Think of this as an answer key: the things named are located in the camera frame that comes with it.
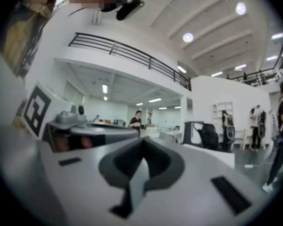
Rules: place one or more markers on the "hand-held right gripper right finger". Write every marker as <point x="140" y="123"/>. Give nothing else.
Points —
<point x="191" y="196"/>

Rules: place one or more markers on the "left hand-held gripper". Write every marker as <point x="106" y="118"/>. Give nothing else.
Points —
<point x="37" y="109"/>

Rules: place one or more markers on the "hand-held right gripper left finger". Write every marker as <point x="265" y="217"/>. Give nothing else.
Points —
<point x="85" y="185"/>

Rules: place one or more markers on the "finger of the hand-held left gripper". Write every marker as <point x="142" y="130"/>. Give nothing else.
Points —
<point x="118" y="135"/>
<point x="129" y="124"/>

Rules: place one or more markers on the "person's left hand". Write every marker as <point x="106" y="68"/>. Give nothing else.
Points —
<point x="61" y="143"/>

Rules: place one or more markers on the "group of ceiling light panels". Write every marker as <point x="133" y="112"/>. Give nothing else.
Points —
<point x="155" y="100"/>

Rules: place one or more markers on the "white low table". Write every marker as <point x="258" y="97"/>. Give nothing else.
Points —
<point x="214" y="155"/>

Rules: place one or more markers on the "black office chair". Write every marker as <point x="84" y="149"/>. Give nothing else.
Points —
<point x="210" y="135"/>

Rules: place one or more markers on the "yellow plaid shirt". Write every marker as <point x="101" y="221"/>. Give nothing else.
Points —
<point x="14" y="43"/>

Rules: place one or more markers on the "black balcony railing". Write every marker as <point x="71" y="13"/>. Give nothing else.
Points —
<point x="132" y="53"/>
<point x="268" y="73"/>

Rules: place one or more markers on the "white chair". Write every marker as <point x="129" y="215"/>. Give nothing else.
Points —
<point x="246" y="138"/>

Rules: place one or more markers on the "black desk frame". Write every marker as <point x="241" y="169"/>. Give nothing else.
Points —
<point x="188" y="133"/>

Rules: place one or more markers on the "white wall shelf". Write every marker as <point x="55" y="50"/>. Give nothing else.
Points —
<point x="222" y="107"/>

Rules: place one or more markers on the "black head-worn camera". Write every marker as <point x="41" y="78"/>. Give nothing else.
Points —
<point x="129" y="9"/>

